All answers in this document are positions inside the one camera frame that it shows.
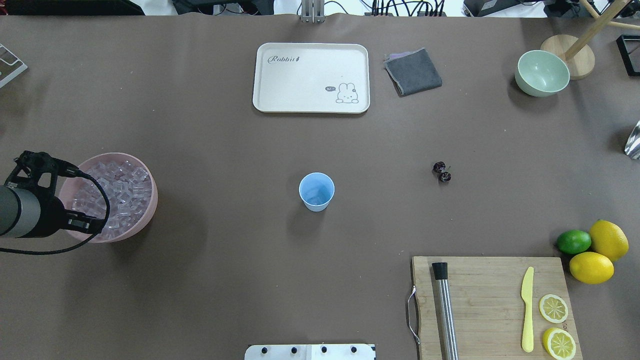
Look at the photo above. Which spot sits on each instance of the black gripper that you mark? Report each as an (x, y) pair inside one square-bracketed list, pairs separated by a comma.
[(51, 215)]

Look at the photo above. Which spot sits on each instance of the clear ice cube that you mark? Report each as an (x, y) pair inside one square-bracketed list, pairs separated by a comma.
[(317, 197)]

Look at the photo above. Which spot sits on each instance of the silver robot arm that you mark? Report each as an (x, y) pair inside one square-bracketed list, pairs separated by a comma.
[(23, 215)]

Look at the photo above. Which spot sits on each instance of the pile of clear ice cubes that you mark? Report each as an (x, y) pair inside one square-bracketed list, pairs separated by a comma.
[(128, 188)]

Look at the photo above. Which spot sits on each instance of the light blue plastic cup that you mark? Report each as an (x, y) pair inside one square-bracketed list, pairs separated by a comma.
[(313, 181)]

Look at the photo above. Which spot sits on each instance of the dark red cherries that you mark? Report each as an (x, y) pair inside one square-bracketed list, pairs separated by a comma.
[(441, 170)]

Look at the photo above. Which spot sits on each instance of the wooden cup tree stand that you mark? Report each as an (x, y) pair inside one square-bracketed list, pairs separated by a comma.
[(575, 52)]

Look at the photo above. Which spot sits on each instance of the metal ice scoop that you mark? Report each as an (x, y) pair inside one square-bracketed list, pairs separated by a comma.
[(632, 147)]

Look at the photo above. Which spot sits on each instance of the pink bowl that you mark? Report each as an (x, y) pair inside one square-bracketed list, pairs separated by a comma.
[(72, 184)]

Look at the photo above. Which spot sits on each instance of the cream rabbit tray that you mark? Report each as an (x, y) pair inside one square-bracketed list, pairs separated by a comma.
[(323, 78)]

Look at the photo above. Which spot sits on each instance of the grey folded cloth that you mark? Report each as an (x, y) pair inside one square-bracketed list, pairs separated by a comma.
[(412, 72)]

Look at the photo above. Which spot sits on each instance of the steel muddler black tip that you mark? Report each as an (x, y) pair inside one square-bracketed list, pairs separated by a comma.
[(446, 318)]

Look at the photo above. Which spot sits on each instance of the wooden cutting board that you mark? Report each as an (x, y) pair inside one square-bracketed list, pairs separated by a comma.
[(486, 304)]

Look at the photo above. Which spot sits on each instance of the yellow plastic knife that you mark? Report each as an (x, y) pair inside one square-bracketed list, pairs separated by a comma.
[(526, 293)]

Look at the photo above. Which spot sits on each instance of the mint green bowl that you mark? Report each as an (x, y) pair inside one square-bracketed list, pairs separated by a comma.
[(541, 73)]

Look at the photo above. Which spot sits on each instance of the lower lemon slice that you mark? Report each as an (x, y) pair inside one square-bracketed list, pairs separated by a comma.
[(553, 308)]

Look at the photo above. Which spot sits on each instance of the lemon slice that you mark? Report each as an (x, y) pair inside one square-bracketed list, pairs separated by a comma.
[(553, 308), (559, 344)]

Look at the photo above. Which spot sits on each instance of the green lime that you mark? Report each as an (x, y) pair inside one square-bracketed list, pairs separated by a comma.
[(573, 242)]

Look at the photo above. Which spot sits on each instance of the upper lemon slice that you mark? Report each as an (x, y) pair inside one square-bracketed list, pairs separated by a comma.
[(559, 344)]

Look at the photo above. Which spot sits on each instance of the yellow lemon near board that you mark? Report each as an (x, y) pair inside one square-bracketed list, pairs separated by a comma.
[(591, 268)]

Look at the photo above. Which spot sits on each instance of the yellow lemon outer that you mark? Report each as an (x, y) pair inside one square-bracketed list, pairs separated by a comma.
[(609, 240)]

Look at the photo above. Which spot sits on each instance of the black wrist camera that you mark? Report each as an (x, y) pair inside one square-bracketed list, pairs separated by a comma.
[(31, 166)]

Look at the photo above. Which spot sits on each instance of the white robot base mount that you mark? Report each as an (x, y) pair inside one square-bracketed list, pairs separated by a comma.
[(322, 351)]

